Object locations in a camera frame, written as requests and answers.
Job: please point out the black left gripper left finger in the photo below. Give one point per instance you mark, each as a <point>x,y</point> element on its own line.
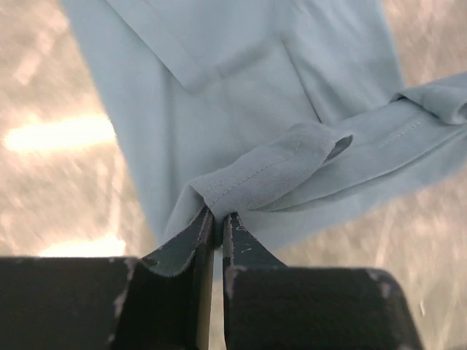
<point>182,299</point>

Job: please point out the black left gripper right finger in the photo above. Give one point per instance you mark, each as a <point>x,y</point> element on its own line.
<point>246,265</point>

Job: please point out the grey-blue t-shirt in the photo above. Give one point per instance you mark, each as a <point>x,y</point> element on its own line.
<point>292,114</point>

